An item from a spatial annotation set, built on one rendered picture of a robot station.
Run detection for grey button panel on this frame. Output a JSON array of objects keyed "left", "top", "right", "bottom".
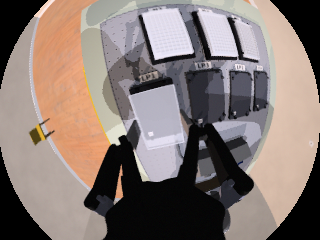
[{"left": 176, "top": 138, "right": 252, "bottom": 178}]

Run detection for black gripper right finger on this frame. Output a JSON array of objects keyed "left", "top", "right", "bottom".
[{"left": 166, "top": 109, "right": 254, "bottom": 220}]

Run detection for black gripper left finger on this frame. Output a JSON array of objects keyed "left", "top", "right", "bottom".
[{"left": 84, "top": 120, "right": 147, "bottom": 221}]

